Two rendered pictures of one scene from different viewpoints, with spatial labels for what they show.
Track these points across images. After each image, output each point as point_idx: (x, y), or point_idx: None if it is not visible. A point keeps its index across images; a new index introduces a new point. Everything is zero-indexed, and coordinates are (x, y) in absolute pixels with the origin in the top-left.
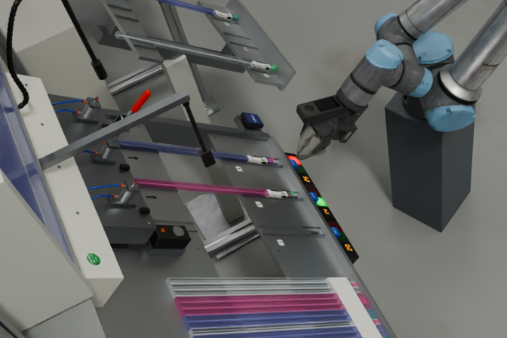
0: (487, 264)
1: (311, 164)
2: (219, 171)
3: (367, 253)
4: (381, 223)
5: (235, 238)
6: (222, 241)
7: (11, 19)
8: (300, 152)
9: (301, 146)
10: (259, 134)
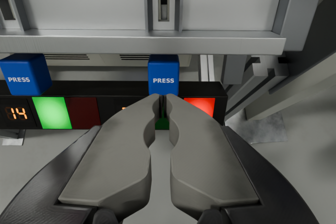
0: None
1: None
2: (284, 89)
3: (170, 192)
4: (189, 220)
5: (200, 71)
6: (203, 58)
7: None
8: (154, 99)
9: (172, 109)
10: None
